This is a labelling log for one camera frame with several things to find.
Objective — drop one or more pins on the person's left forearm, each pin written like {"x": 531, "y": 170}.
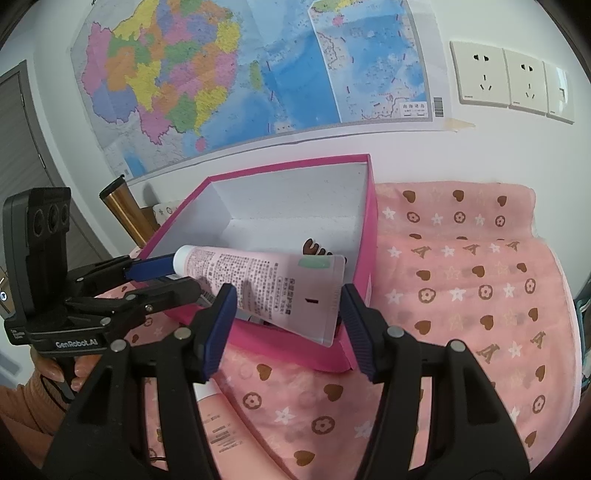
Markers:
{"x": 27, "y": 406}

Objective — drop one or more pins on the wall map poster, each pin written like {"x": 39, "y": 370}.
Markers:
{"x": 184, "y": 69}

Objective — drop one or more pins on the grey door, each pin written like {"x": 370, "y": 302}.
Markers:
{"x": 27, "y": 138}

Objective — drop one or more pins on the pink printed blanket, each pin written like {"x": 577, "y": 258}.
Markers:
{"x": 461, "y": 300}

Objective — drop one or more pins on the white wall socket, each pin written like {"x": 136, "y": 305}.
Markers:
{"x": 480, "y": 74}
{"x": 526, "y": 81}

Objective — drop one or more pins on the brown wooden back scratcher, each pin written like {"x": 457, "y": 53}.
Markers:
{"x": 311, "y": 249}

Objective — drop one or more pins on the salmon pink tube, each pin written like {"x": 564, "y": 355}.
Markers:
{"x": 221, "y": 424}

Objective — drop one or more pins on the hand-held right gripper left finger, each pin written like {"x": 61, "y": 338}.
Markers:
{"x": 217, "y": 332}

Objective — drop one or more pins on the copper flask black lid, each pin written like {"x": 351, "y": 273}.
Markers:
{"x": 127, "y": 207}

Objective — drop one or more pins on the person's left hand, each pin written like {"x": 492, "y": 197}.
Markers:
{"x": 87, "y": 367}

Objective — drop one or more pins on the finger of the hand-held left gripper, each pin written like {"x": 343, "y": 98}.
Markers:
{"x": 175, "y": 288}
{"x": 152, "y": 267}

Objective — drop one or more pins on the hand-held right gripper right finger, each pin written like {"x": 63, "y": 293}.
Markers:
{"x": 358, "y": 332}

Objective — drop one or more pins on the narrow white wall switch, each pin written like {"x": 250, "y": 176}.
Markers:
{"x": 559, "y": 92}

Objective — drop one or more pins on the pale pink tube white cap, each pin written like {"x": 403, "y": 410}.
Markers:
{"x": 258, "y": 277}

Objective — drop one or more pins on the pink cardboard box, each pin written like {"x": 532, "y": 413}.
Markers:
{"x": 295, "y": 198}

